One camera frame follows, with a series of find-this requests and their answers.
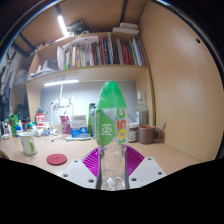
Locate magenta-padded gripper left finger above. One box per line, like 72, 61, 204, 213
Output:
60, 147, 103, 191

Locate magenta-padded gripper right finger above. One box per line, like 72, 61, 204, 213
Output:
124, 145, 167, 190

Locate clear bottle with green label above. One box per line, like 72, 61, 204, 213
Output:
94, 80, 130, 192

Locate flat round red coaster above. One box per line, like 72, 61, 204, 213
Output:
46, 153, 68, 167

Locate brown mug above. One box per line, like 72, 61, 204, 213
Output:
138, 124, 164, 145

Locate brown jar with white lid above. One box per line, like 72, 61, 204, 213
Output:
128, 122, 140, 144

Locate blue and white carton box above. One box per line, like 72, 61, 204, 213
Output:
69, 115, 89, 138

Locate grey shaker bottle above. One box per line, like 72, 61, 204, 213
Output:
90, 107, 98, 140

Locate pink carton box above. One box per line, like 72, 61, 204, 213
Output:
59, 115, 72, 135

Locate dark green glass bottle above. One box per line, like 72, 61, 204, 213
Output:
87, 102, 97, 137

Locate tall clear glass bottle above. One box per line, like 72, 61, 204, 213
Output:
135, 91, 150, 127

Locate red and white canister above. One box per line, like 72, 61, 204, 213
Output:
35, 113, 46, 130

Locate small blue and white bottle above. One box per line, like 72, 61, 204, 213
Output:
15, 120, 24, 137

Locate green plastic container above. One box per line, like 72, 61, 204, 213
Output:
9, 114, 20, 136

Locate white under-shelf light strip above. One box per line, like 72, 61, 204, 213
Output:
43, 78, 80, 88

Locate wooden shelf unit with books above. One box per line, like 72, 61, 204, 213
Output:
13, 20, 151, 84

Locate white ceiling light tube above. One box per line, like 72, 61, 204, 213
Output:
57, 14, 70, 37

